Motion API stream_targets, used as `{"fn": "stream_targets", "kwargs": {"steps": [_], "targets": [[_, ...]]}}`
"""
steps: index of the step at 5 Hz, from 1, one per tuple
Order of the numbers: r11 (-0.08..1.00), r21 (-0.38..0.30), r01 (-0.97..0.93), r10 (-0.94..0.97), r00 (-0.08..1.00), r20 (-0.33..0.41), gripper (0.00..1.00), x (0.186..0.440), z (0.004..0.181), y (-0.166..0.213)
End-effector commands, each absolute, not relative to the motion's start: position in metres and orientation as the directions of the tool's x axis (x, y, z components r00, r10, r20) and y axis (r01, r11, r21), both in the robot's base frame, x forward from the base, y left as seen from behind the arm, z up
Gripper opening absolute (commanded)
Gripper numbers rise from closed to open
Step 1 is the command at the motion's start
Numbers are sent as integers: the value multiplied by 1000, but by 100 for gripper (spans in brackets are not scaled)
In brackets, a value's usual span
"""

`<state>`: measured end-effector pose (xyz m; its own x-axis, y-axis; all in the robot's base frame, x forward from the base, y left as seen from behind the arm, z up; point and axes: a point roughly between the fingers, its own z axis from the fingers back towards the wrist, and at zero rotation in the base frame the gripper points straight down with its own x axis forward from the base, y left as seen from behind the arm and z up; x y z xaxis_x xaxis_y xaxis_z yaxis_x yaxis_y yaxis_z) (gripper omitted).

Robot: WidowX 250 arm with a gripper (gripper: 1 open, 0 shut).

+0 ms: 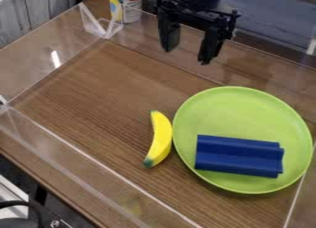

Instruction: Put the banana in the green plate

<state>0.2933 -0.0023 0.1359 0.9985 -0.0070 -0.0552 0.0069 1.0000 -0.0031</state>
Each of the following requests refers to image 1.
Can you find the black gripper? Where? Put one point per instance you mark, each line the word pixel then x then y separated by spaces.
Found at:
pixel 198 14

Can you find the green plastic plate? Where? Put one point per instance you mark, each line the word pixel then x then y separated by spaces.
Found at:
pixel 240 112

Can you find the yellow toy banana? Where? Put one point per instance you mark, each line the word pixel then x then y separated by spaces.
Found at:
pixel 161 142

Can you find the blue foam block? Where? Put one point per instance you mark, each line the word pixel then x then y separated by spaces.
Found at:
pixel 238 156

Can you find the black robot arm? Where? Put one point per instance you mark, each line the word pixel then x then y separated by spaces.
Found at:
pixel 206 15

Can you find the clear acrylic tray wall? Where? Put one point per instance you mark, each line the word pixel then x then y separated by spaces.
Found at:
pixel 80 81

